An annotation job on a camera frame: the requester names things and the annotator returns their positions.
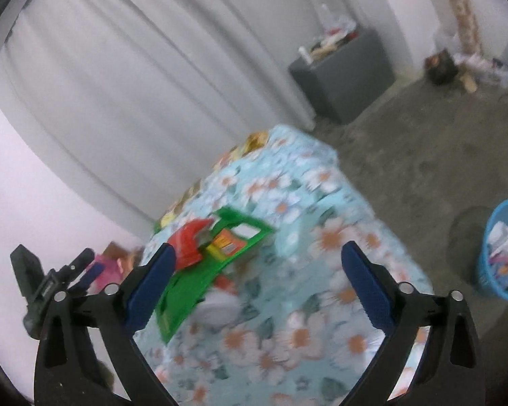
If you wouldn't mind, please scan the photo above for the red snack wrapper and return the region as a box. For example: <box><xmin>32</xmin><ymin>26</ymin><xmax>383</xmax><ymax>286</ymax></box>
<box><xmin>168</xmin><ymin>218</ymin><xmax>214</xmax><ymax>271</ymax></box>

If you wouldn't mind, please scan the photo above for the green snack box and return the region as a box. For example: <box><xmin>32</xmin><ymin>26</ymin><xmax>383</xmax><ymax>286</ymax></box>
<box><xmin>155</xmin><ymin>206</ymin><xmax>275</xmax><ymax>343</ymax></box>

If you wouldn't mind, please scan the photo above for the blue trash basket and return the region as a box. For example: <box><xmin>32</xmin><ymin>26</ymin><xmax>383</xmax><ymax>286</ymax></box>
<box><xmin>476</xmin><ymin>199</ymin><xmax>508</xmax><ymax>301</ymax></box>

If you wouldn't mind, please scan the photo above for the pink plastic bag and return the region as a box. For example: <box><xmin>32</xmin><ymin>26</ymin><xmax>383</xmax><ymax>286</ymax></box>
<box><xmin>90</xmin><ymin>241</ymin><xmax>144</xmax><ymax>293</ymax></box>

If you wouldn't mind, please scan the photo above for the floral tablecloth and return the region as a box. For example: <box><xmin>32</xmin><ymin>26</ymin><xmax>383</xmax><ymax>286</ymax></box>
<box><xmin>135</xmin><ymin>126</ymin><xmax>432</xmax><ymax>405</ymax></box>

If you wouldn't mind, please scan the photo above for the grey curtain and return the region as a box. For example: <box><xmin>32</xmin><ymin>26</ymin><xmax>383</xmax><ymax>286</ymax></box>
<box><xmin>3</xmin><ymin>0</ymin><xmax>401</xmax><ymax>229</ymax></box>

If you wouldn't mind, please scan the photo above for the dark bag on floor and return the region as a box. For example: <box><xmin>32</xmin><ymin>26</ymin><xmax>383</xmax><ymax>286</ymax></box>
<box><xmin>424</xmin><ymin>49</ymin><xmax>459</xmax><ymax>85</ymax></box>

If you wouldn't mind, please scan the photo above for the dark grey cabinet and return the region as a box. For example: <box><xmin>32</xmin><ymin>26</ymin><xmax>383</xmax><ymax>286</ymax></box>
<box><xmin>288</xmin><ymin>29</ymin><xmax>396</xmax><ymax>125</ymax></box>

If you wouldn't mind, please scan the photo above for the clutter on cabinet top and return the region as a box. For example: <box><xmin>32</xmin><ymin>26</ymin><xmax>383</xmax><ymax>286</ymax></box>
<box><xmin>298</xmin><ymin>4</ymin><xmax>359</xmax><ymax>66</ymax></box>

